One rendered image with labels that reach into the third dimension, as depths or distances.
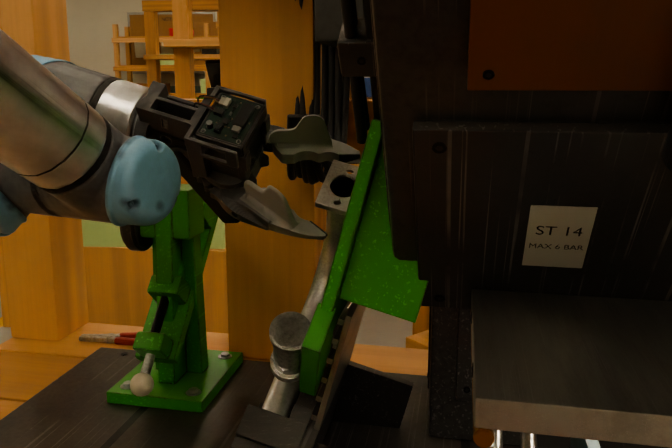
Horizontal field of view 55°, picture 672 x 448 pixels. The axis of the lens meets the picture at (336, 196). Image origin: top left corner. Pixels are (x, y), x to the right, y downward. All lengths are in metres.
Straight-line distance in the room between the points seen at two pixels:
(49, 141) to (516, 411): 0.36
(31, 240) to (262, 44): 0.50
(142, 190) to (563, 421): 0.35
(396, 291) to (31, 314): 0.76
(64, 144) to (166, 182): 0.10
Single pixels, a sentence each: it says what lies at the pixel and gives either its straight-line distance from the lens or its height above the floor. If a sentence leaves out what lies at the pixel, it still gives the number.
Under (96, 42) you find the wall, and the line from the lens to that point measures 11.75.
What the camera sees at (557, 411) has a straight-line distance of 0.38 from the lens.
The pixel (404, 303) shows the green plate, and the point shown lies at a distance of 0.56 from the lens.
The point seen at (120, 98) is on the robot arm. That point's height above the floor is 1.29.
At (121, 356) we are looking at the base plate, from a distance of 1.03.
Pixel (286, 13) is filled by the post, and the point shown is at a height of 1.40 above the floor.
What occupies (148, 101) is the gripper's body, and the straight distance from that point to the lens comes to 0.64.
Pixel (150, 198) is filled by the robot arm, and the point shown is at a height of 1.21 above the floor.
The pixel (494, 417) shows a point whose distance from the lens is 0.38.
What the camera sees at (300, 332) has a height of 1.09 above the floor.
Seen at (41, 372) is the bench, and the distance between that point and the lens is 1.07.
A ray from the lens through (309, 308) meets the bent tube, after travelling 0.70.
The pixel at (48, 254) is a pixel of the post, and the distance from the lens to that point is 1.13.
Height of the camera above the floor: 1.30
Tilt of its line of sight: 10 degrees down
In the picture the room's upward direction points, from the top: straight up
